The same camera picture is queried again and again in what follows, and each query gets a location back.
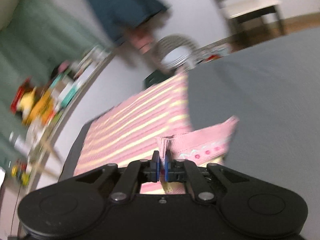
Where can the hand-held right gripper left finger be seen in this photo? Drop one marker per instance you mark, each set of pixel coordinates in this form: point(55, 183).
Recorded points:
point(158, 170)

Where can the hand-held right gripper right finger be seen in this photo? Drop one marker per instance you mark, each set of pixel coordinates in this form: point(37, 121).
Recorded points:
point(167, 171)

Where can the pink yellow striped knit sweater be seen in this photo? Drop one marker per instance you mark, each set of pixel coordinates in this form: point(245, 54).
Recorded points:
point(137, 112)

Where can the dark box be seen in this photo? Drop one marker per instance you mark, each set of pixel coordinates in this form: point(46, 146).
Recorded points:
point(155, 80)

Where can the window ledge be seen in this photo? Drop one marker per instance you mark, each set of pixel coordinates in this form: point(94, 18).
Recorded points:
point(82, 95)

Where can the beige canvas tote bag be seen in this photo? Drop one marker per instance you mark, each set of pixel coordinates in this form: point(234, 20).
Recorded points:
point(47, 155)

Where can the stack of white bowls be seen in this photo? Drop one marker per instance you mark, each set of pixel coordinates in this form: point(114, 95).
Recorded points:
point(175, 57)

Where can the teal and white box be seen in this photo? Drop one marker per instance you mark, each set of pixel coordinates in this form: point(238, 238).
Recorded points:
point(68, 93)

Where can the woven basket with white bucket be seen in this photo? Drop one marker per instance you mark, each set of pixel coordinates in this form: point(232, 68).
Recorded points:
point(175, 41)

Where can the pink hanging garment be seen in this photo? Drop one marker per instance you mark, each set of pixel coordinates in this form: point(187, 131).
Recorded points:
point(142, 40)

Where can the yellow drink can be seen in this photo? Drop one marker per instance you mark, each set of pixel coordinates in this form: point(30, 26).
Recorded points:
point(21, 175)

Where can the clear plastic water bottle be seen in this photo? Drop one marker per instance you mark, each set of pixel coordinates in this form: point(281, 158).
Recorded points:
point(18, 142)

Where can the yellow plush toy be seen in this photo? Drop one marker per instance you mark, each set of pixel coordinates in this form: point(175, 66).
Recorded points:
point(27, 102)

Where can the red box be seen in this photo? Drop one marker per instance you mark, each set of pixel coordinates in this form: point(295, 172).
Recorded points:
point(20, 92)

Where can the dark teal jacket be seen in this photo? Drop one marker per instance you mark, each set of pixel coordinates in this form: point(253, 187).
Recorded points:
point(122, 5)

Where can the green curtain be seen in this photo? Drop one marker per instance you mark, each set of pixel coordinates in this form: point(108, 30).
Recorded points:
point(37, 42)

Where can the white chair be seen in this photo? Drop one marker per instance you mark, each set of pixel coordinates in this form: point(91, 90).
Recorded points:
point(250, 5)

